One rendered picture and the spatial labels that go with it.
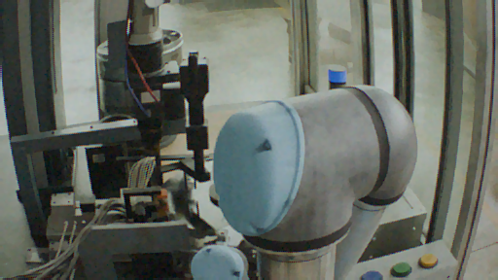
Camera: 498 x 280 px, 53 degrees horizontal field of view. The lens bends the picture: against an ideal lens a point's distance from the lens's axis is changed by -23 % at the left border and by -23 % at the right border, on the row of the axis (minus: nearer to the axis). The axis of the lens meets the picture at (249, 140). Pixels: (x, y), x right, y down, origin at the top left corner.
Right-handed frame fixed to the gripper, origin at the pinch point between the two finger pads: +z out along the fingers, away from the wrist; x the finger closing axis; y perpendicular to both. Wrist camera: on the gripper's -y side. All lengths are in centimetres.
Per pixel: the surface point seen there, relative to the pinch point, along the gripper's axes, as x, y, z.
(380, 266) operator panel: -2.1, 31.3, -4.8
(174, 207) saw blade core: 11.4, -11.4, 5.8
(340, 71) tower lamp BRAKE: 43, 24, 15
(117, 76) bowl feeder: 53, -41, 52
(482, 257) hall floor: -12, 113, 141
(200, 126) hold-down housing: 26.4, -4.7, -3.5
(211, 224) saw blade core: 8.1, -3.0, 0.9
